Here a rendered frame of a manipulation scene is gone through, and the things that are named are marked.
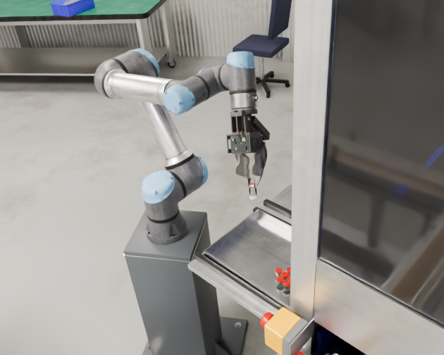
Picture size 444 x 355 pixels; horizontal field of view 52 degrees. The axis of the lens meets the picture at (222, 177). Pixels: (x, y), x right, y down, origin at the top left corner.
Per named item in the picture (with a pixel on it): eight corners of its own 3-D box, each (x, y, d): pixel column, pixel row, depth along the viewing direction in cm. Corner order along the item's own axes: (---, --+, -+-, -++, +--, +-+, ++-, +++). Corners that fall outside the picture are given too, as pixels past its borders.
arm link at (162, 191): (139, 212, 162) (131, 182, 154) (165, 193, 170) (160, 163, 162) (161, 225, 155) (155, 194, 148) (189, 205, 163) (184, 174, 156)
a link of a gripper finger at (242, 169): (231, 187, 126) (231, 154, 125) (241, 184, 131) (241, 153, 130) (241, 188, 125) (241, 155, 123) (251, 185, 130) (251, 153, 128)
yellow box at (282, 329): (307, 341, 107) (308, 321, 102) (288, 362, 103) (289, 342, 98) (281, 323, 111) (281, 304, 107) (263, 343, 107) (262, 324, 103)
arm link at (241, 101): (237, 96, 129) (263, 92, 125) (238, 112, 130) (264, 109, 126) (224, 95, 123) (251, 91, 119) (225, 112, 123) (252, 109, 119)
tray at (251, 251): (344, 263, 136) (346, 254, 134) (292, 317, 122) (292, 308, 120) (258, 216, 157) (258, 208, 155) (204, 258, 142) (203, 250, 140)
